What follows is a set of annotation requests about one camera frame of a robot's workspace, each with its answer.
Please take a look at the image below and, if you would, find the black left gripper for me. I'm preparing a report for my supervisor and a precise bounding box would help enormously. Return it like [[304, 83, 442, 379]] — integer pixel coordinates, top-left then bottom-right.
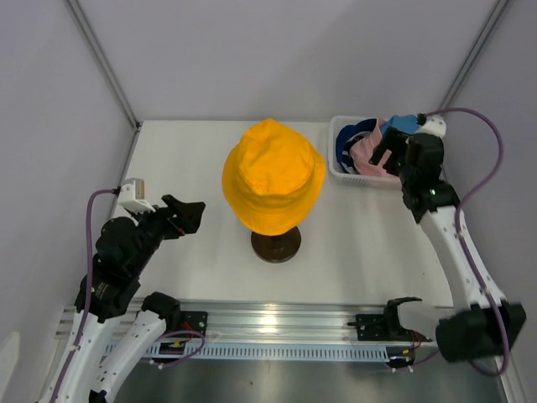
[[128, 193, 205, 275]]

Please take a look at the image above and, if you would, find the pink bucket hat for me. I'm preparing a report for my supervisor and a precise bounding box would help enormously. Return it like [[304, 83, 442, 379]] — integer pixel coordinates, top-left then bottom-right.
[[350, 118, 395, 179]]

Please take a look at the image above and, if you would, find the dark blue bucket hat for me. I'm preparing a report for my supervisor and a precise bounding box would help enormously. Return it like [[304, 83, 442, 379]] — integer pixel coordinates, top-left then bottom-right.
[[336, 118, 377, 175]]

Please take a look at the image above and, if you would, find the yellow bucket hat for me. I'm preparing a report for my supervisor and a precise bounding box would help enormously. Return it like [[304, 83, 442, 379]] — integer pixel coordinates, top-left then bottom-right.
[[222, 118, 326, 236]]

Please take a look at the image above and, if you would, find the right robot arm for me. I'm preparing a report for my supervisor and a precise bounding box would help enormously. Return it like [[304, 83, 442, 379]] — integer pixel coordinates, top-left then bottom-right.
[[370, 128, 526, 363]]

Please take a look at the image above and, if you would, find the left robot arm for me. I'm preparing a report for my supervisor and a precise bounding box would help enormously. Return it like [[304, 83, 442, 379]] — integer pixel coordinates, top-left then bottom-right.
[[41, 186, 206, 402]]

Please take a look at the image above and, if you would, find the light blue bucket hat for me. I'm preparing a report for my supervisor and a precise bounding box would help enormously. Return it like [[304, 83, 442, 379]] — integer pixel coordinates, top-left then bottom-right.
[[380, 114, 420, 135]]

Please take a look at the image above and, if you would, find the white plastic basket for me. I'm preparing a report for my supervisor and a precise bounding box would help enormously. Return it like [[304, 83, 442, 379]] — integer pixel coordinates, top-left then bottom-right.
[[327, 115, 400, 190]]

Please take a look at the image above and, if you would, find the brown round hat stand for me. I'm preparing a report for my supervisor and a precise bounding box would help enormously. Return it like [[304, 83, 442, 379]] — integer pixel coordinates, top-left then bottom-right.
[[250, 227, 301, 264]]

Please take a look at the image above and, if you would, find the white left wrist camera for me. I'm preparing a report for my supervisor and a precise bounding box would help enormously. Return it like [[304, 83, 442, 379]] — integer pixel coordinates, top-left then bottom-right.
[[117, 178, 155, 214]]

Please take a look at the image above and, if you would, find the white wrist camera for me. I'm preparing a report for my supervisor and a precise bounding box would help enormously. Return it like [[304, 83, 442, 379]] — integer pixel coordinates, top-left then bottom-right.
[[415, 113, 447, 139], [117, 178, 155, 214]]

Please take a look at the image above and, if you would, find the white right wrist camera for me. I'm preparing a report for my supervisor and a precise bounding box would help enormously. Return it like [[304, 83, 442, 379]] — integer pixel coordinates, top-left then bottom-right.
[[415, 113, 447, 139]]

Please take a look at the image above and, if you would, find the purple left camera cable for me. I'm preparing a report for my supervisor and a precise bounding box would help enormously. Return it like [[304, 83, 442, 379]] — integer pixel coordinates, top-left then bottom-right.
[[50, 188, 123, 400]]

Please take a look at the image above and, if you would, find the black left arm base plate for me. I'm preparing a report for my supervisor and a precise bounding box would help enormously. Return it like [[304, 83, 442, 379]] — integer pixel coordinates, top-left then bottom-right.
[[175, 311, 209, 335]]

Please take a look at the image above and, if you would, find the aluminium mounting rail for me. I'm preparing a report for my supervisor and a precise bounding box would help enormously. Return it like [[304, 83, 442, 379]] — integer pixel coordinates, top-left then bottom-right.
[[54, 298, 458, 346]]

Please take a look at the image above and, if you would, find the white slotted cable duct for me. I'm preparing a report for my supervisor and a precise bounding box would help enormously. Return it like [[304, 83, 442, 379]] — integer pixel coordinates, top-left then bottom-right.
[[143, 343, 414, 363]]

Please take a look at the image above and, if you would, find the aluminium frame post right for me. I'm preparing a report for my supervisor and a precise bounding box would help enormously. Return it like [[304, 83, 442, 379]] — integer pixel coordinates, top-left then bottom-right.
[[438, 0, 515, 109]]

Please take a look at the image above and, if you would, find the aluminium frame post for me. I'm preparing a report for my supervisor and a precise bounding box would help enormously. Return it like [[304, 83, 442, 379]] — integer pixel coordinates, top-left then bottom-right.
[[63, 0, 140, 130], [438, 0, 515, 109]]

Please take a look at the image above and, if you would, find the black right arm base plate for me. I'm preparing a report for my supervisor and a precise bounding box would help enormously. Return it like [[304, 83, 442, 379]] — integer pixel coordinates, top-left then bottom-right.
[[347, 314, 431, 343]]

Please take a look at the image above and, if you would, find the aluminium frame post left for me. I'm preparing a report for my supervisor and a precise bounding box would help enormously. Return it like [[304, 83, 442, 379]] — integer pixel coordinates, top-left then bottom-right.
[[63, 0, 140, 130]]

